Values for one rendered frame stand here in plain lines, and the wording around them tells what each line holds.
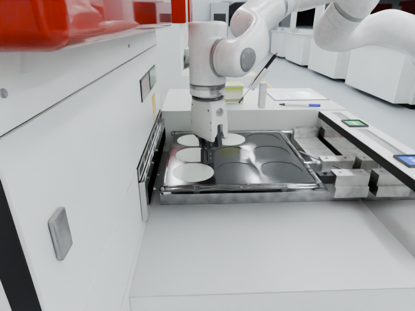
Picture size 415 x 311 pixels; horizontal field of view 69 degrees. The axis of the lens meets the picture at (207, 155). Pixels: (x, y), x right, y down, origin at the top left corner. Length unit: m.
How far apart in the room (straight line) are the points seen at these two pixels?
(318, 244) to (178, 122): 0.59
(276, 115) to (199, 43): 0.47
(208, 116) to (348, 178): 0.36
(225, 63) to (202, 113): 0.14
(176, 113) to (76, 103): 0.71
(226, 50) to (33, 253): 0.50
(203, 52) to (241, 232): 0.39
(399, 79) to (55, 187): 5.32
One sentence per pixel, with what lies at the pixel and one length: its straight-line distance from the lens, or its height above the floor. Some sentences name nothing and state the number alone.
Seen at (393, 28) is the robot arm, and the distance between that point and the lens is 1.05.
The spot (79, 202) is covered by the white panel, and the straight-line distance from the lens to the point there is 0.33.
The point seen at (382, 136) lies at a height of 0.96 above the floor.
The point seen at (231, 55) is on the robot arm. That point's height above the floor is 1.18.
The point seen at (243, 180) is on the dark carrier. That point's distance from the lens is 0.71.
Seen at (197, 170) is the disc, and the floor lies 0.90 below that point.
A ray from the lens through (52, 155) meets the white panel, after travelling 0.27.
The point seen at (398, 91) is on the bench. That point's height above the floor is 0.27.
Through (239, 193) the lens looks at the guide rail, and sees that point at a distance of 0.75.
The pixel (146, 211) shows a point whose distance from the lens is 0.65.
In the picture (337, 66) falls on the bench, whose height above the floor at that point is 0.34.
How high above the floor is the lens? 1.24
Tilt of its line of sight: 24 degrees down
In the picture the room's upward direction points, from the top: straight up
